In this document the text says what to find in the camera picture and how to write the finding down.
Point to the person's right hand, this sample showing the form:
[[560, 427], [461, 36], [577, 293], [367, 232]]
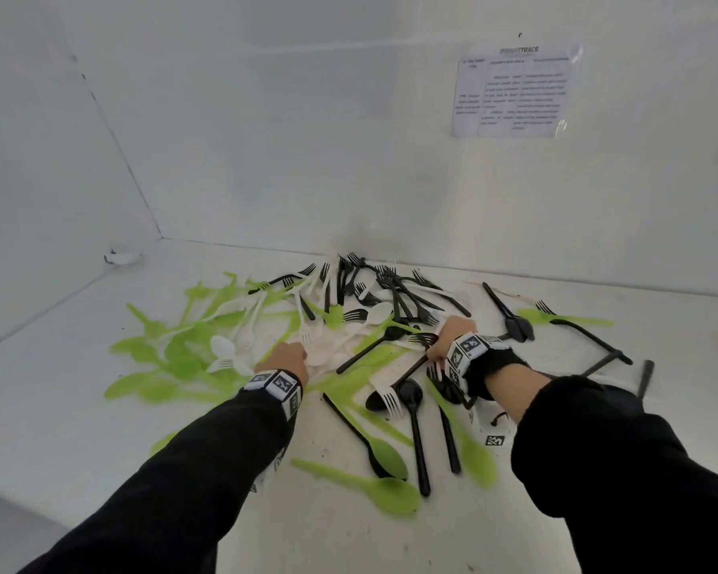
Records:
[[452, 331]]

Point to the person's left hand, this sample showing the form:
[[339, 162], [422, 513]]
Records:
[[284, 359]]

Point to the pile of black plastic forks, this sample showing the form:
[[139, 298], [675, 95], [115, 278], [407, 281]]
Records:
[[419, 436]]

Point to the pile of plastic cutlery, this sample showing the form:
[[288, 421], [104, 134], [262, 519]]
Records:
[[155, 388]]

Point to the person's left forearm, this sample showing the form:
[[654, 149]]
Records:
[[173, 490]]

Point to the black marker left wrist band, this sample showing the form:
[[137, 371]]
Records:
[[275, 385]]

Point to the black marker wrist band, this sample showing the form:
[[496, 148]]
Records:
[[484, 358], [275, 385]]

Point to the black marker right wrist band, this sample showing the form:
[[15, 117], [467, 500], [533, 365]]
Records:
[[484, 358]]

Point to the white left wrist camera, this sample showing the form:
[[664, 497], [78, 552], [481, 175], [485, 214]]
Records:
[[275, 463]]

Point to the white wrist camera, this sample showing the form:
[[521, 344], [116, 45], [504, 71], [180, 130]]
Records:
[[490, 436], [275, 463]]

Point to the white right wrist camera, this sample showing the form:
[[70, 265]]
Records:
[[490, 436]]

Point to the small white wall clip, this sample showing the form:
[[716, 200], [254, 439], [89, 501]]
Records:
[[122, 258]]

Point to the printed paper wall notice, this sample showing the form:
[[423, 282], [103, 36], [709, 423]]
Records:
[[514, 92]]

